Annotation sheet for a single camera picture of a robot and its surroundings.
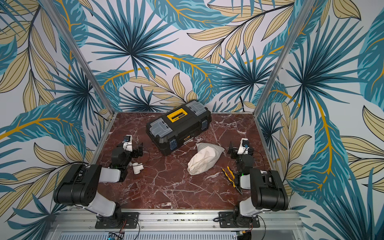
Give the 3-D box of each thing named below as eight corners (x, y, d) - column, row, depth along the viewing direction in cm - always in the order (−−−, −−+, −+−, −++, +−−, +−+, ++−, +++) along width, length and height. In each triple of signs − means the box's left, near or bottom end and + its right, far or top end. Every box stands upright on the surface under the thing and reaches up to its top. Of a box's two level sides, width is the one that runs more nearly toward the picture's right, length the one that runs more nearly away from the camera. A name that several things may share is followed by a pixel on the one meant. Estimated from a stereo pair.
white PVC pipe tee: (128, 174, 90) (126, 171, 88) (131, 164, 94) (129, 162, 91) (142, 174, 91) (141, 171, 88) (144, 164, 94) (143, 162, 92)
